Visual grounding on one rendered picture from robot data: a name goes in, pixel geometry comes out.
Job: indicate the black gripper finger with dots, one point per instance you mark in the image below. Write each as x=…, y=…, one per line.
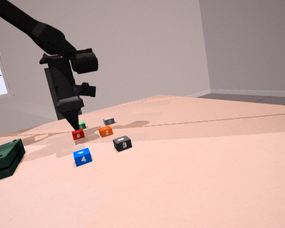
x=72, y=117

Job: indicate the red block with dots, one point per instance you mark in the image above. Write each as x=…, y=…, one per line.
x=77, y=134

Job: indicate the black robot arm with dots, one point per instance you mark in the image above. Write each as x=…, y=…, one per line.
x=53, y=42

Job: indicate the orange block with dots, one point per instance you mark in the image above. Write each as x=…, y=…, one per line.
x=105, y=131

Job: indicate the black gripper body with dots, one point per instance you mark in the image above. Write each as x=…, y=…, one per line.
x=65, y=94

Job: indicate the green block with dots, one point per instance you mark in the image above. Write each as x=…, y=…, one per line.
x=82, y=125

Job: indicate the blue block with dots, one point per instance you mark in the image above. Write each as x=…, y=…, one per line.
x=82, y=157

